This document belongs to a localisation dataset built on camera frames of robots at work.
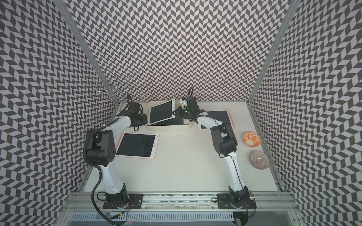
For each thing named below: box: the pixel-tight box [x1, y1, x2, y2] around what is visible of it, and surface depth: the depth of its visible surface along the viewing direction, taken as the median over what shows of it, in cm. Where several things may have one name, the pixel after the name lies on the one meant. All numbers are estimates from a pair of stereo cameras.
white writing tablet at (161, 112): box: [147, 98, 176, 126], surface depth 101 cm
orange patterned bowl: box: [243, 131, 261, 148], surface depth 95 cm
